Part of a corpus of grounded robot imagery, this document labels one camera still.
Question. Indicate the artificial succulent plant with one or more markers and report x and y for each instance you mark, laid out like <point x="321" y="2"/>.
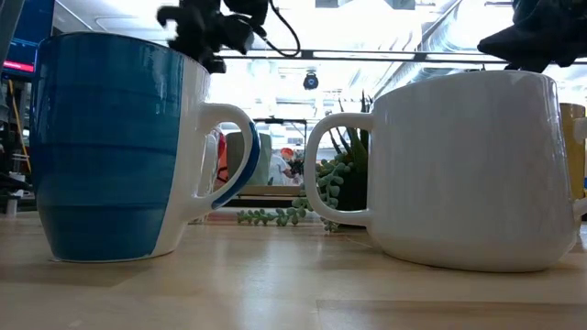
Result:
<point x="330" y="181"/>

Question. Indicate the small white cup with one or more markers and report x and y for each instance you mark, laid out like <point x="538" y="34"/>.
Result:
<point x="11" y="206"/>

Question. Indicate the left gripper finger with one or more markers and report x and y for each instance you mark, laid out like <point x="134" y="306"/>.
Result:
<point x="213" y="62"/>
<point x="174" y="16"/>

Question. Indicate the white mug olive green interior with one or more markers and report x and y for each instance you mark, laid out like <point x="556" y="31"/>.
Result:
<point x="468" y="174"/>

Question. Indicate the black metal wooden mug rack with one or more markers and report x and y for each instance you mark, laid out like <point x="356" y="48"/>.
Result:
<point x="275" y="190"/>

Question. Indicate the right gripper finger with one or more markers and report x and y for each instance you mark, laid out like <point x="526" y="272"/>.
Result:
<point x="536" y="46"/>

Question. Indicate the blue mug with white stripe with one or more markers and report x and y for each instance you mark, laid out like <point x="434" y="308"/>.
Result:
<point x="105" y="146"/>

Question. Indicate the black aluminium table frame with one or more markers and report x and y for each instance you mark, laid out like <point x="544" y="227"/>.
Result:
<point x="306" y="54"/>

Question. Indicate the sage green mug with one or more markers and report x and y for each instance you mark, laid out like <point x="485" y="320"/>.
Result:
<point x="235" y="158"/>

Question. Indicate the black computer monitor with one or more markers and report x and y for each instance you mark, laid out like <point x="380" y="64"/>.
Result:
<point x="34" y="36"/>

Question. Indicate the person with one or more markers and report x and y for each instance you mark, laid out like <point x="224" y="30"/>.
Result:
<point x="277" y="169"/>

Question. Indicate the black round camera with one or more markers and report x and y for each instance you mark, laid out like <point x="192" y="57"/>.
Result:
<point x="310" y="81"/>

